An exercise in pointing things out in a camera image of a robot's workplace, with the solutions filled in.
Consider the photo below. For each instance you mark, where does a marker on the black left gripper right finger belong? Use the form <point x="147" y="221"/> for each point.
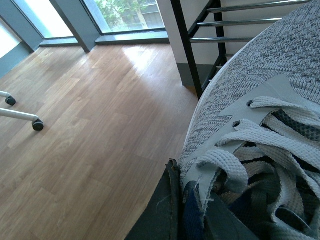
<point x="218" y="223"/>

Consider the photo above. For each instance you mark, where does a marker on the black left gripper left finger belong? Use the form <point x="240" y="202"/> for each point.
<point x="160" y="219"/>

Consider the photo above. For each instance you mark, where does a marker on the grey knit sneaker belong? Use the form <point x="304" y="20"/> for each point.
<point x="254" y="139"/>

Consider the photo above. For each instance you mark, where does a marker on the black metal shoe rack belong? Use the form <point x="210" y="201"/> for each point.
<point x="209" y="27"/>

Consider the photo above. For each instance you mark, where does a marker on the white office chair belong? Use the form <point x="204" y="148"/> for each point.
<point x="37" y="123"/>

